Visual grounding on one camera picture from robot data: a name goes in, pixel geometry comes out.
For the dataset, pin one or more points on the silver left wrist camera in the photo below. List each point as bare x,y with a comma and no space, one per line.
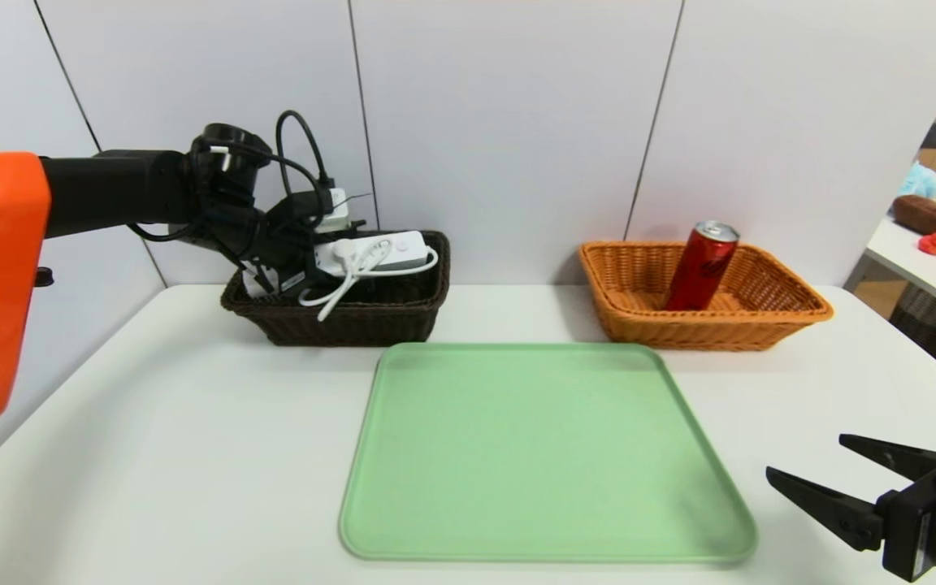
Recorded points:
336,210

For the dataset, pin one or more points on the white side table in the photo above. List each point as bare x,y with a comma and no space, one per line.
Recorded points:
923,272

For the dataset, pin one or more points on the red soda can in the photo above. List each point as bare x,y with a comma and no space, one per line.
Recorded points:
699,272

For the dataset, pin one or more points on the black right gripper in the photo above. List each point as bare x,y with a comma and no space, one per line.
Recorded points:
913,526

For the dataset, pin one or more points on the light green plastic tray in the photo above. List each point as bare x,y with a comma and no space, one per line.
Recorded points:
533,455

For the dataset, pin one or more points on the brown plush toy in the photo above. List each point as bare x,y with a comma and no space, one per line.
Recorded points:
927,215

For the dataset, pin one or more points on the dark brown wicker basket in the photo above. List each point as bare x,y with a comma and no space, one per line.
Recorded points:
387,321

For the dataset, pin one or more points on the small red toy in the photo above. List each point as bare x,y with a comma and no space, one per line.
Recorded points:
933,244

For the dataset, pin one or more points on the light blue plush toy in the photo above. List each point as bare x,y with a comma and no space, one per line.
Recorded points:
927,180

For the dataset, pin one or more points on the orange wicker basket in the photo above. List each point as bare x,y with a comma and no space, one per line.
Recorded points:
639,321

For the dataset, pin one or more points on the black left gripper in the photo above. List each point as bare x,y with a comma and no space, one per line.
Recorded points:
288,274

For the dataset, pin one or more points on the black and orange left arm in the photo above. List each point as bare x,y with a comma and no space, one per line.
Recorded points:
110,195

